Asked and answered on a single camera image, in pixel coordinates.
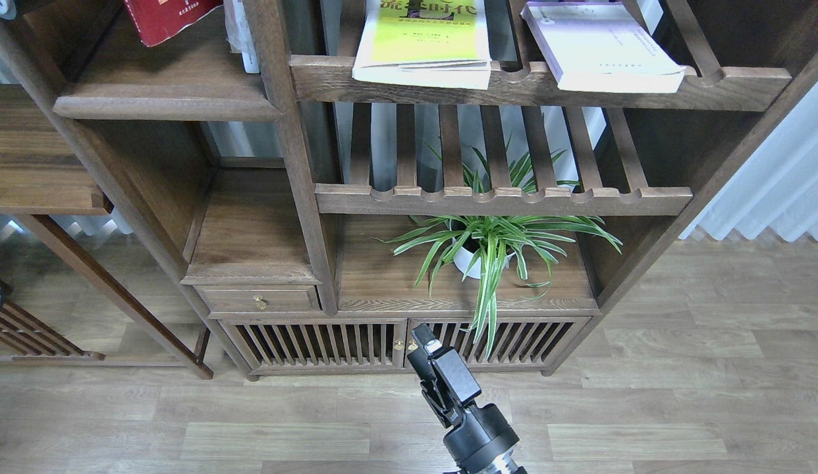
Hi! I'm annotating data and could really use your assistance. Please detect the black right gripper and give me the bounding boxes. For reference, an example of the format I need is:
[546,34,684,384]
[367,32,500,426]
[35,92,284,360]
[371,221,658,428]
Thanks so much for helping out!
[408,323,520,471]

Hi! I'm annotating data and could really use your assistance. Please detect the white lavender paperback book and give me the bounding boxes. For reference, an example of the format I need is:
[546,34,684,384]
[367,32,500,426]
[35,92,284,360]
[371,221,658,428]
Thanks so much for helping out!
[521,2,686,93]

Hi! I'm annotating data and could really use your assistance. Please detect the red paperback book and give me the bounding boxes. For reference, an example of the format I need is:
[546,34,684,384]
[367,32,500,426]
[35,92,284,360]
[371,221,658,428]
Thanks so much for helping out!
[124,0,223,47]

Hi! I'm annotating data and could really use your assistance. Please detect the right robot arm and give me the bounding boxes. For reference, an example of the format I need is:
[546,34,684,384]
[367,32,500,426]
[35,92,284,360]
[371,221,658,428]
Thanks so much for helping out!
[407,323,526,473]

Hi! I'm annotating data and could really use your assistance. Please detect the upright books on shelf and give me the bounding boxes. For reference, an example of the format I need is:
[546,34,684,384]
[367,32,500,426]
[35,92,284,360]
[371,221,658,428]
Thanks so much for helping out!
[223,0,259,73]

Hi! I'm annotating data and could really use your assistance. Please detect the spider plant in white pot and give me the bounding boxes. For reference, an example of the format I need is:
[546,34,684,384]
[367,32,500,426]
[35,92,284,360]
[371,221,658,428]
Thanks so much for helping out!
[388,215,622,358]

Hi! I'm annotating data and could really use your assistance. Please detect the brass drawer knob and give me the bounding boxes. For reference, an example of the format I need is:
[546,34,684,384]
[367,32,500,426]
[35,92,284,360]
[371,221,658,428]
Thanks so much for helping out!
[253,295,268,310]

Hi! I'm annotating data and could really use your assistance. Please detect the large dark wooden bookshelf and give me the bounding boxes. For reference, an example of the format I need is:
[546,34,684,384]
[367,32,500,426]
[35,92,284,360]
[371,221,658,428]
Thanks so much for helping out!
[0,1,818,378]

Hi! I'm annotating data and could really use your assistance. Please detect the yellow-green paperback book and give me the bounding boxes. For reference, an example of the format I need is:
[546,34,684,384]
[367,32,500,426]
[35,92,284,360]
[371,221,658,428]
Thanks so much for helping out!
[352,1,491,90]

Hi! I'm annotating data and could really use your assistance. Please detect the white curtain right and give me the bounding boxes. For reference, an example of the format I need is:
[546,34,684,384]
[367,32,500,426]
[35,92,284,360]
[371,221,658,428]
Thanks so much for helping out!
[680,81,818,241]

